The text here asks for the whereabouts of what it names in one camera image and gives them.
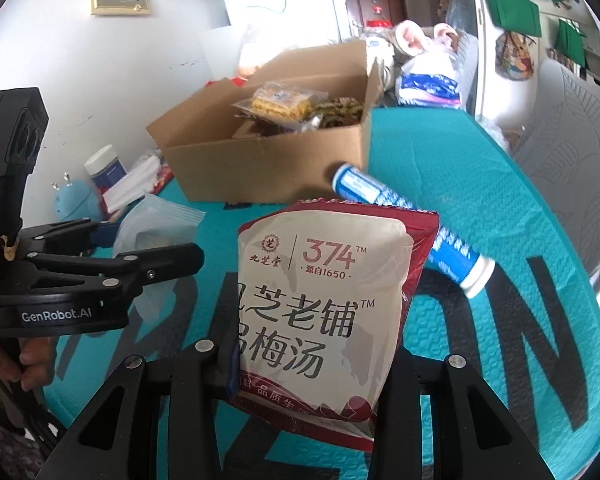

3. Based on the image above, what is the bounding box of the white red plum drink bag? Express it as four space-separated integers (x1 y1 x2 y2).
234 200 429 452

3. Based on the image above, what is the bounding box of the waffle cookie clear packet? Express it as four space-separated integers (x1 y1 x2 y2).
233 82 328 130

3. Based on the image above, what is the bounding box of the person left hand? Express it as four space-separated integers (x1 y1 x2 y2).
0 337 58 391

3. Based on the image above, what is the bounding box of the light blue round toy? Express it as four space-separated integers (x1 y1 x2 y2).
52 172 104 221

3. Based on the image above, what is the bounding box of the clear plastic bag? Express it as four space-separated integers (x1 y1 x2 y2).
112 194 206 326

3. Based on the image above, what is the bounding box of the white lid blue jar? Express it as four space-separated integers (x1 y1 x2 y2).
84 144 126 194

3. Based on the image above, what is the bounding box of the white folded cloth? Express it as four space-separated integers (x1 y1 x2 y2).
102 155 162 214

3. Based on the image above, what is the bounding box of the brown cardboard box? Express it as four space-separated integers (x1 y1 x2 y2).
147 40 381 204

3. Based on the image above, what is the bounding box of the grey leaf pattern chair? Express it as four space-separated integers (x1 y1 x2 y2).
514 60 600 290

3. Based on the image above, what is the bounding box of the red cap soda bottle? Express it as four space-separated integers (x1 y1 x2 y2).
364 0 393 40

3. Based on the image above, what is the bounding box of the blue white plastic bag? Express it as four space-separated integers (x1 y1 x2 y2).
394 41 462 110

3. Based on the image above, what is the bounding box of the green tote bag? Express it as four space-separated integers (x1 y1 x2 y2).
486 0 542 38
555 20 586 67

